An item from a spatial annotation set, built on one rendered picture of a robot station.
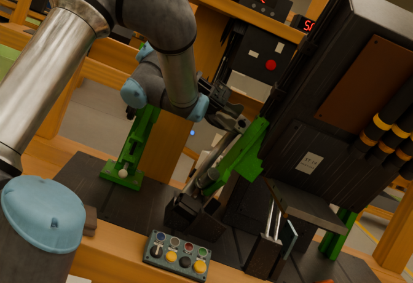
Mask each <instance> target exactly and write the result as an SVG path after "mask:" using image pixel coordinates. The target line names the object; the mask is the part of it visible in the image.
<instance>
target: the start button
mask: <svg viewBox="0 0 413 283"><path fill-rule="evenodd" d="M206 268H207V266H206V264H205V263H204V262H203V261H202V260H198V261H196V262H195V263H194V269H195V271H196V272H197V273H200V274H202V273H204V272H205V270H206Z"/></svg>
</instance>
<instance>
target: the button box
mask: <svg viewBox="0 0 413 283"><path fill-rule="evenodd" d="M158 233H163V232H160V231H157V230H155V229H153V230H152V232H151V234H150V235H149V237H148V239H147V241H146V245H145V247H144V253H143V259H142V262H144V263H147V264H149V265H152V266H155V267H158V268H161V269H164V270H166V271H169V272H172V273H175V274H178V275H180V276H183V277H186V278H189V279H192V280H194V281H197V282H200V283H205V281H206V279H207V273H208V267H209V264H210V258H211V250H209V249H206V248H204V247H201V246H199V245H195V244H193V243H191V242H187V241H184V240H182V239H179V238H177V237H175V238H177V239H178V240H179V244H178V245H173V244H172V243H171V239H172V238H174V236H171V235H169V234H165V233H164V235H165V239H164V240H162V241H160V240H158V238H157V234H158ZM186 243H191V244H192V245H193V249H192V250H191V251H188V250H186V248H185V244H186ZM155 245H159V246H160V247H161V248H162V250H163V253H162V254H161V256H160V257H154V256H153V255H152V254H151V249H152V247H153V246H155ZM200 248H204V249H206V251H207V254H206V255H205V256H202V255H201V254H199V249H200ZM169 251H174V252H175V253H176V255H177V258H176V260H175V261H174V262H169V261H168V260H167V259H166V254H167V253H168V252H169ZM184 256H187V257H189V258H190V259H191V264H190V266H188V267H183V266H182V265H181V259H182V257H184ZM198 260H202V261H203V262H204V263H205V264H206V270H205V272H204V273H202V274H200V273H197V272H196V271H195V269H194V263H195V262H196V261H198Z"/></svg>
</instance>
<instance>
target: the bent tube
mask: <svg viewBox="0 0 413 283"><path fill-rule="evenodd" d="M236 122H237V123H236V125H235V127H234V129H235V130H236V131H237V132H239V133H240V134H241V135H243V134H244V133H245V131H246V129H247V128H248V127H249V125H250V124H251V121H249V120H248V119H247V118H246V117H244V115H242V114H240V115H239V117H238V118H237V119H236ZM237 135H238V134H233V133H230V132H227V133H226V134H225V135H224V136H223V137H222V138H221V139H220V141H218V143H217V144H216V145H215V147H214V148H213V149H212V150H211V151H210V153H209V154H208V156H207V157H206V158H205V159H204V161H203V162H202V163H201V165H200V166H199V168H198V169H197V170H196V172H195V173H194V174H193V176H192V177H191V179H190V180H189V181H188V183H187V184H186V185H185V187H184V188H183V190H182V191H181V192H180V194H179V196H180V198H182V196H183V194H184V193H186V194H188V195H189V196H191V195H192V194H193V192H194V191H195V189H196V188H197V187H196V186H195V179H196V178H197V177H199V176H201V175H203V174H204V173H206V172H207V170H208V169H209V168H211V166H212V165H213V164H214V162H215V161H216V160H217V158H218V157H219V156H220V155H221V153H222V152H223V151H224V150H225V149H226V148H227V146H228V145H229V144H230V143H231V142H232V140H233V139H234V138H235V137H236V136H237Z"/></svg>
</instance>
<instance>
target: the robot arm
mask: <svg viewBox="0 0 413 283"><path fill-rule="evenodd" d="M49 2H50V6H51V11H50V12H49V13H48V15H47V16H46V18H45V19H44V21H43V22H42V23H41V25H40V26H39V28H38V29H37V30H36V32H35V33H34V34H33V36H32V38H31V39H30V40H29V42H28V43H27V45H26V46H25V48H24V49H23V50H22V52H21V53H20V55H19V56H18V57H17V59H16V61H14V63H13V65H12V66H11V67H10V69H9V70H8V72H7V73H6V75H5V76H4V77H3V79H2V80H1V82H0V283H66V280H67V278H68V274H69V271H70V269H71V265H72V263H73V260H74V256H75V254H76V250H77V248H78V246H79V245H80V243H81V240H82V231H83V228H84V224H85V219H86V212H85V209H84V205H83V203H82V201H81V200H80V199H79V197H78V196H77V195H76V194H75V193H74V192H73V191H71V190H70V189H69V188H67V187H66V186H64V185H62V184H61V183H59V182H57V181H54V180H51V179H49V178H46V179H43V178H41V177H40V176H35V175H21V174H22V173H23V167H22V163H21V155H22V154H23V152H24V150H25V149H26V147H27V146H28V144H29V143H30V141H31V140H32V138H33V137H34V135H35V133H36V132H37V130H38V128H39V127H40V126H41V124H42V122H43V121H44V119H45V118H46V116H47V115H48V113H49V111H50V110H51V109H52V107H53V105H54V104H55V102H56V101H57V99H58V97H59V96H60V94H61V93H62V91H63V89H64V88H65V87H66V85H67V83H68V82H69V80H70V79H71V77H72V75H73V74H74V72H75V71H76V70H77V67H78V66H79V65H80V63H81V61H82V60H83V58H84V57H85V55H86V53H87V52H88V51H89V49H90V48H91V46H92V44H93V43H94V41H95V40H96V39H101V38H106V37H108V36H109V34H110V33H111V31H112V29H113V28H114V27H115V25H119V26H122V27H124V28H127V29H130V30H133V31H136V32H137V33H140V34H142V35H143V36H145V37H146V38H147V42H146V43H145V44H144V46H143V47H142V48H141V50H140V51H139V52H138V54H137V55H136V57H135V58H136V60H137V61H138V63H139V65H138V66H137V67H136V69H135V70H134V72H133V73H132V74H131V76H130V77H129V78H127V80H126V82H125V84H124V85H123V86H122V88H121V90H120V95H121V97H122V99H123V101H124V102H125V103H126V104H127V105H129V106H131V107H132V108H138V109H141V108H143V107H144V106H146V105H147V104H150V105H153V106H156V107H158V108H160V109H163V110H165V111H168V112H170V113H173V114H175V115H177V116H180V117H182V118H184V119H185V120H190V121H193V122H200V121H201V120H202V119H203V118H205V119H206V121H207V122H208V123H209V124H211V125H212V126H215V127H217V128H219V129H221V130H225V131H227V132H230V133H233V134H240V133H239V132H237V131H236V130H235V129H234V127H235V125H236V123H237V122H236V120H235V119H237V118H238V117H239V115H240V114H241V113H242V111H243V110H244V106H243V105H242V104H232V103H230V102H229V101H228V99H229V97H230V95H231V93H232V91H233V90H232V89H230V88H229V87H228V86H226V85H225V84H224V83H223V82H221V81H220V80H219V79H218V80H217V81H216V82H212V83H214V84H211V83H209V82H208V81H207V80H206V79H204V78H203V77H202V76H201V75H202V74H203V73H202V72H201V71H200V70H198V72H196V68H195V58H194V47H193V44H194V42H195V40H196V37H197V25H196V21H195V16H194V13H193V10H192V8H191V5H190V4H189V1H188V0H49ZM220 110H221V111H222V112H223V113H226V114H229V115H230V116H231V118H227V117H225V116H224V115H222V114H221V113H217V114H216V112H217V111H220ZM215 114H216V115H215Z"/></svg>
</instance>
